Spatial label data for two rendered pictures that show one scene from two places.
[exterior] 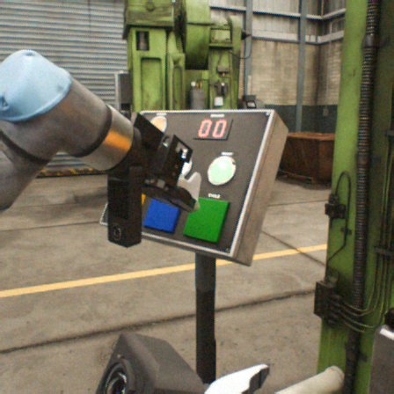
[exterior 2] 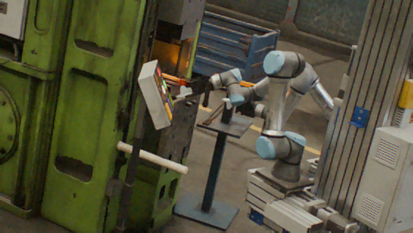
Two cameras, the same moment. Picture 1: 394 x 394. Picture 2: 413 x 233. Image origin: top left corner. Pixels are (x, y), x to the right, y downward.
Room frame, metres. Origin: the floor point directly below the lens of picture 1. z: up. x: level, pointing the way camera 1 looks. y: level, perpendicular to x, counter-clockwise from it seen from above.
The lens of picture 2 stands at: (2.90, 2.94, 2.13)
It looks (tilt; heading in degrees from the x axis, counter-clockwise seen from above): 16 degrees down; 233
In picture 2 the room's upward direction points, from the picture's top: 11 degrees clockwise
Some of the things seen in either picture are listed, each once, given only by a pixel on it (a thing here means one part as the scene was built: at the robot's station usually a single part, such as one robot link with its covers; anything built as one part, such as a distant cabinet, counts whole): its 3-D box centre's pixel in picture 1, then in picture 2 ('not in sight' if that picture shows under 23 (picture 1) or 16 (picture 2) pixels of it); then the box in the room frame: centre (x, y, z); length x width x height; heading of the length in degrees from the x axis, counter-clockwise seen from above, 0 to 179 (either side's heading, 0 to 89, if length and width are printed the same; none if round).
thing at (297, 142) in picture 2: not in sight; (291, 146); (0.32, 0.61, 0.98); 0.13 x 0.12 x 0.14; 178
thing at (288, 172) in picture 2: not in sight; (287, 167); (0.31, 0.61, 0.87); 0.15 x 0.15 x 0.10
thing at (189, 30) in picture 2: not in sight; (158, 22); (0.46, -0.54, 1.32); 0.42 x 0.20 x 0.10; 118
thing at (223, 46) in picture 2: not in sight; (217, 49); (-2.46, -3.43, 0.36); 1.20 x 0.80 x 0.72; 117
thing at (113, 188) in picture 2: not in sight; (113, 186); (0.74, -0.29, 0.36); 0.09 x 0.07 x 0.12; 28
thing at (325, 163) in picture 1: (310, 156); not in sight; (7.35, -2.21, 0.42); 1.89 x 1.20 x 0.85; 21
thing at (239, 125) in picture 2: not in sight; (225, 123); (-0.18, -0.46, 0.67); 0.40 x 0.30 x 0.02; 37
